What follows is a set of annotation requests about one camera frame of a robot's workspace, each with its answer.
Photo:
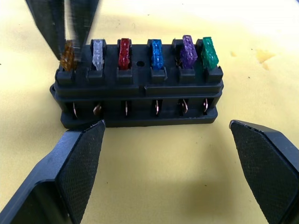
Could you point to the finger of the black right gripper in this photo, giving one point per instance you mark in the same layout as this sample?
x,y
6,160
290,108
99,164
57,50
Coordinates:
x,y
79,21
50,25

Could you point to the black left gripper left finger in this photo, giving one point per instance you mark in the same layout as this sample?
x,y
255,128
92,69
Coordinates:
x,y
70,168

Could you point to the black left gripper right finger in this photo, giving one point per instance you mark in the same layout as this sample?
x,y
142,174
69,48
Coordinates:
x,y
266,168

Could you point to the amber blade fuse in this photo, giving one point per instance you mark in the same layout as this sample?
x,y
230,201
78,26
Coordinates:
x,y
67,58

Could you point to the clear blade fuse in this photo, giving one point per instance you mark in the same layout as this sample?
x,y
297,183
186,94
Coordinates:
x,y
97,54

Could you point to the red blade fuse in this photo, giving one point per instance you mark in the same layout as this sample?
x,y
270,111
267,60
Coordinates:
x,y
124,53

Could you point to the blue blade fuse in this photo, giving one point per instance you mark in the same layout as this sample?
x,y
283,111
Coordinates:
x,y
157,54

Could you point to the black fuse box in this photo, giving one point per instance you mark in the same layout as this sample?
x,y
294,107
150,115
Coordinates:
x,y
140,93

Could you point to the purple blade fuse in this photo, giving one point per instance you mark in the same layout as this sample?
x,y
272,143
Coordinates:
x,y
188,52

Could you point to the green blade fuse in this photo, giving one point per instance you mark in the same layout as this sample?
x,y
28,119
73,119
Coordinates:
x,y
209,54

